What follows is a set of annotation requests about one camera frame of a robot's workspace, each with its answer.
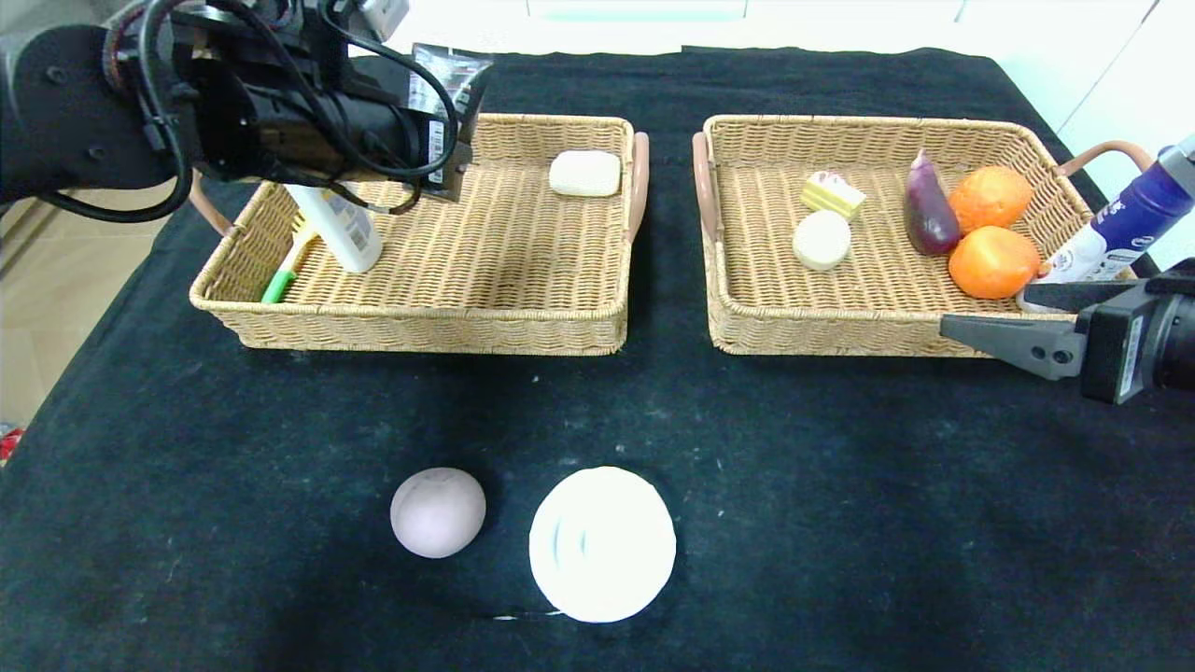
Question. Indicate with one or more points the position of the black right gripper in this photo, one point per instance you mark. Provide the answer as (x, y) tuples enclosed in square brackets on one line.
[(1123, 353)]

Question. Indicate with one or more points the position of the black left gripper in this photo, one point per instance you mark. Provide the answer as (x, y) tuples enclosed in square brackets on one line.
[(439, 149)]

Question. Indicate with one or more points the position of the black cosmetic tube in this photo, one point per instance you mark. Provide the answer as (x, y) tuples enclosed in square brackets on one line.
[(459, 79)]

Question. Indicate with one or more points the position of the white bottle with blue cap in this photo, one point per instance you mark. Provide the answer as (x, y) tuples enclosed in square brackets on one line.
[(345, 233)]

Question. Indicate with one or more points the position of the cream toy bun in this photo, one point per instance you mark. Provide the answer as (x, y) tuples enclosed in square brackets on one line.
[(823, 240)]

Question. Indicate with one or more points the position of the yellow toy cake slice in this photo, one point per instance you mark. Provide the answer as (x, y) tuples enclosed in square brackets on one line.
[(831, 196)]

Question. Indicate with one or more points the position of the pink round ball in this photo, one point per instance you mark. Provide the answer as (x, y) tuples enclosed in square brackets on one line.
[(439, 513)]

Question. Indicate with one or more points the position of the white round container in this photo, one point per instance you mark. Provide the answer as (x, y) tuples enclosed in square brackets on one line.
[(602, 546)]

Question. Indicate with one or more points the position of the wicker basket with dish brush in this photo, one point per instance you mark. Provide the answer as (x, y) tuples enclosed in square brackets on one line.
[(513, 280)]

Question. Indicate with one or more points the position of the wicker basket with toy food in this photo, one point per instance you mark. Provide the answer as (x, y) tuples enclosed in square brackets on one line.
[(794, 308)]

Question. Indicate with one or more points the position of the smooth orange fruit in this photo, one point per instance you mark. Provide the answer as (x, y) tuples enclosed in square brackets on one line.
[(993, 264)]

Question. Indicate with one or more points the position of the white bottle with purple cap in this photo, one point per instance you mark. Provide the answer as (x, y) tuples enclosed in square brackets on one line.
[(1120, 229)]

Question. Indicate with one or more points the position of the white soap bar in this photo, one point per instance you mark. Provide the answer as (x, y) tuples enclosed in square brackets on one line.
[(585, 174)]

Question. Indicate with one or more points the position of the rough orange fruit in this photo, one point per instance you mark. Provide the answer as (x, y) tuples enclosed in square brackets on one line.
[(990, 197)]

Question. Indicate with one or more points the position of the purple toy eggplant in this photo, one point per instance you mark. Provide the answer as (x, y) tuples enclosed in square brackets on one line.
[(929, 222)]

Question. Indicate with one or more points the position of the yellow green dish brush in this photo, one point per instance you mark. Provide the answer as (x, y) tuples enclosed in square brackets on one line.
[(278, 282)]

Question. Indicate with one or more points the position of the black tablecloth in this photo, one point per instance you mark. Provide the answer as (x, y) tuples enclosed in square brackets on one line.
[(934, 560)]

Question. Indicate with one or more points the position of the small red object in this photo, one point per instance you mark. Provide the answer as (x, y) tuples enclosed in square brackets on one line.
[(7, 443)]

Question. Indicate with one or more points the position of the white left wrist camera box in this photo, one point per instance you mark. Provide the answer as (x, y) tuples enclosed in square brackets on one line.
[(385, 17)]

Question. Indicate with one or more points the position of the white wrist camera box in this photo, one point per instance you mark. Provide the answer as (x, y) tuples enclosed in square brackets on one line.
[(385, 17), (1186, 151)]

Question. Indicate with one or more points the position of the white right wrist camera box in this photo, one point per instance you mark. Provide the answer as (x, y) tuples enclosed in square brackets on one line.
[(1186, 151)]

